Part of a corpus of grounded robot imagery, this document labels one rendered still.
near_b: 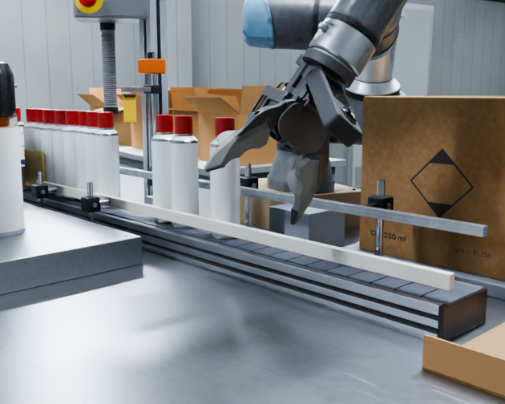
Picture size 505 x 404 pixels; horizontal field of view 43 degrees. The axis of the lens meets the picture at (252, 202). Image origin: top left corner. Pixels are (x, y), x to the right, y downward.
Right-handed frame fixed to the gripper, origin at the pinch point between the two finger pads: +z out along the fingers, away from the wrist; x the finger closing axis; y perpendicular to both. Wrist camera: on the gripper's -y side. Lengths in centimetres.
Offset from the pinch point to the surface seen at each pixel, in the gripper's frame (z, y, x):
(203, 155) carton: 2, 224, -96
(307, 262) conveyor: 3.6, 6.1, -17.3
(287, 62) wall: -126, 550, -274
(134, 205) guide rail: 14.6, 47.2, -6.5
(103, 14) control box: -15, 77, 11
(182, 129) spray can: -2.9, 39.3, -3.1
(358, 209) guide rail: -7.0, 5.1, -19.1
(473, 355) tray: 0.4, -26.8, -15.7
